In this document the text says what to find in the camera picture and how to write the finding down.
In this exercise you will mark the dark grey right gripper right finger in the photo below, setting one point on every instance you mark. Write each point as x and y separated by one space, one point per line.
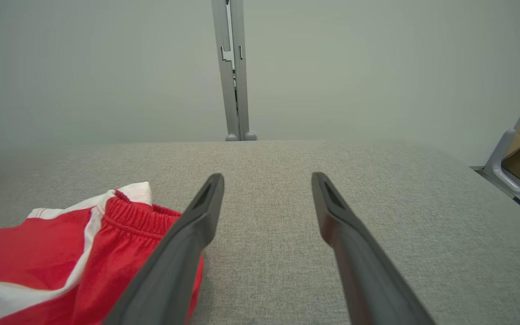
368 289

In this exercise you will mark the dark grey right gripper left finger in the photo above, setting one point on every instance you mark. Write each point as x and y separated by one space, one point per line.
169 280

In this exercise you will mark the red shorts with white stripes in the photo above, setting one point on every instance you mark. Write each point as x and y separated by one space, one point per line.
39 243

